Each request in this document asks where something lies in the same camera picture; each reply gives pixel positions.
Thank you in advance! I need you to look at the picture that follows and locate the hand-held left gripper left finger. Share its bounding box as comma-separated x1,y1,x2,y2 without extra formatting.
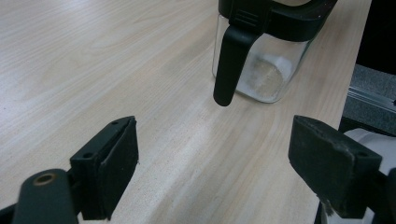
69,116,140,221

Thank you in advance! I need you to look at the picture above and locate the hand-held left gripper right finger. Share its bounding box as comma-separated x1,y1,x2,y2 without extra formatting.
288,115,383,219

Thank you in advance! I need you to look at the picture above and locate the glass jar with black lid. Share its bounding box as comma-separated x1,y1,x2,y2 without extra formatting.
212,0,339,107

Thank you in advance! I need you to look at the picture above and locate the grey metal rail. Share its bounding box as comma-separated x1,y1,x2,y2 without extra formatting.
341,63,396,136

